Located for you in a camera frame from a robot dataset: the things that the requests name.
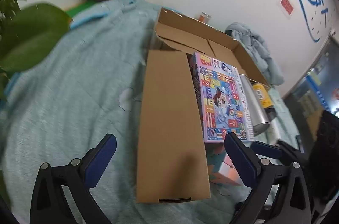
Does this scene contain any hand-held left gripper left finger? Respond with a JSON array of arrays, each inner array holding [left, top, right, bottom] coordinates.
[[30, 133, 117, 224]]

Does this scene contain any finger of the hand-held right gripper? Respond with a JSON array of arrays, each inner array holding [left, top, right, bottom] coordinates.
[[251, 139, 309, 164]]

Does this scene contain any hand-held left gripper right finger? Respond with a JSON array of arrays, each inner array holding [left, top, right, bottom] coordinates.
[[224, 132, 312, 224]]

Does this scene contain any silver metal canister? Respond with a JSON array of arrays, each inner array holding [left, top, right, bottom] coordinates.
[[240, 73, 271, 134]]

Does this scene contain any yellow label jar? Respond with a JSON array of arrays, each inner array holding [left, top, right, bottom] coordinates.
[[250, 82, 277, 121]]

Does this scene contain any colourful printed puzzle box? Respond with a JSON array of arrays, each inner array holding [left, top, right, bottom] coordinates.
[[189, 51, 255, 144]]

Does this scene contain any brown cardboard box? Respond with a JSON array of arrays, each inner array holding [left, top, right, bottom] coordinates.
[[136, 7, 271, 205]]

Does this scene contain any teal quilted blanket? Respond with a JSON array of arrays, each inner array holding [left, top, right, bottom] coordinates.
[[0, 0, 302, 224]]

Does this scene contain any glass door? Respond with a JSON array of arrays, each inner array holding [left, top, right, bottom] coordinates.
[[282, 33, 339, 119]]

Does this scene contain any light blue puffer jacket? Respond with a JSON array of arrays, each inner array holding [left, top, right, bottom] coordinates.
[[225, 22, 284, 86]]

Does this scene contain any large leaf green plant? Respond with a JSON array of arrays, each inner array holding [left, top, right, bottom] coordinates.
[[0, 0, 73, 101]]

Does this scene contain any green mat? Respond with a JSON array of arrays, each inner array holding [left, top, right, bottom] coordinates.
[[65, 0, 96, 19]]

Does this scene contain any red wall sign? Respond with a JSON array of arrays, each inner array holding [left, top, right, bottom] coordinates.
[[278, 0, 295, 18]]

